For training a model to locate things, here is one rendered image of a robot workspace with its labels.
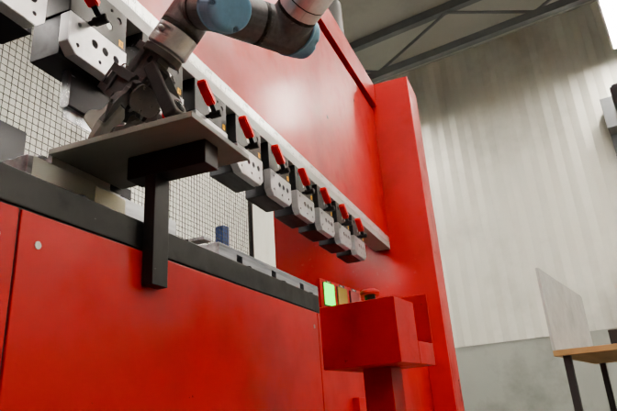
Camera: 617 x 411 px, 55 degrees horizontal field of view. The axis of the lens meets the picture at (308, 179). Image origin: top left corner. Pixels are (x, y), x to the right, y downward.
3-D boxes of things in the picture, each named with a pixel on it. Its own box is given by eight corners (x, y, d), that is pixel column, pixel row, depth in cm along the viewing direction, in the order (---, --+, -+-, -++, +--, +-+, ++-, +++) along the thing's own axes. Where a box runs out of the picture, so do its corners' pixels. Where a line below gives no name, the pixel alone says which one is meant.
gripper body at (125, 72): (122, 107, 108) (159, 54, 109) (151, 127, 104) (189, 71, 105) (93, 89, 102) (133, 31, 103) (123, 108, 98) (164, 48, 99)
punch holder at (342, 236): (340, 241, 221) (336, 200, 227) (318, 245, 223) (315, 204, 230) (352, 250, 234) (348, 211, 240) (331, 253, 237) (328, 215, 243)
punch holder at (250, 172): (238, 169, 151) (236, 112, 157) (208, 175, 154) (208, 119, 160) (263, 187, 164) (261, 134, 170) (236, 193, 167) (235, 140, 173)
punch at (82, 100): (67, 116, 101) (72, 68, 104) (58, 118, 101) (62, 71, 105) (106, 138, 109) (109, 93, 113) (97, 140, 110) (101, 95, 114)
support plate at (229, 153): (192, 116, 85) (192, 110, 86) (48, 154, 94) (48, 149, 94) (249, 160, 101) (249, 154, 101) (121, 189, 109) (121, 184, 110)
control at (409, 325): (401, 361, 107) (389, 264, 114) (323, 370, 114) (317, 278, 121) (436, 365, 124) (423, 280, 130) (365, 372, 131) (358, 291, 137)
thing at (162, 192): (206, 274, 84) (205, 138, 92) (120, 288, 89) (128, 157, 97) (219, 280, 87) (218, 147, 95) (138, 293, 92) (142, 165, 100)
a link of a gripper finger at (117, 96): (106, 129, 100) (142, 94, 103) (113, 134, 100) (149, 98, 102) (92, 113, 97) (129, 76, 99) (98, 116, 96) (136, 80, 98)
